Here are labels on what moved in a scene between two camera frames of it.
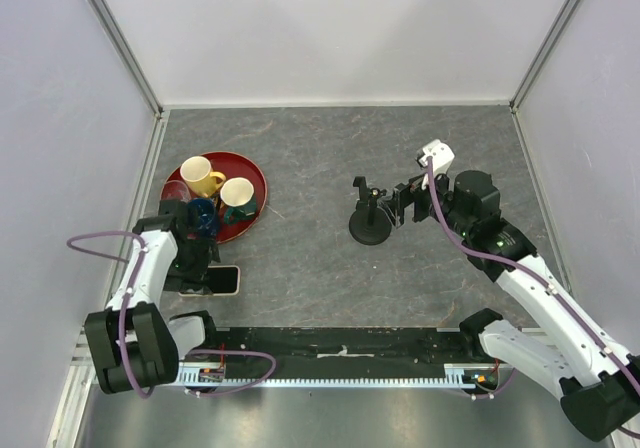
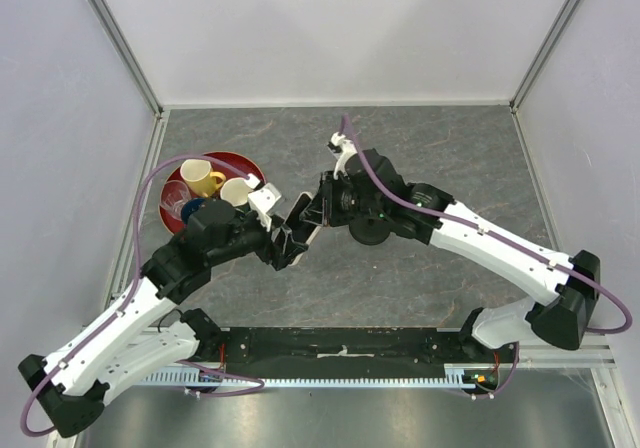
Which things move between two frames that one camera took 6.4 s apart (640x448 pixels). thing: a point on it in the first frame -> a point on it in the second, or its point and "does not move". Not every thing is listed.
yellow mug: x=197 y=173 does not move
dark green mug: x=238 y=201 does not move
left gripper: x=207 y=252 -> x=280 y=254
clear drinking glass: x=175 y=190 does not move
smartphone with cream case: x=223 y=281 -> x=300 y=232
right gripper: x=414 y=191 -> x=323 y=209
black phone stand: x=369 y=224 does not move
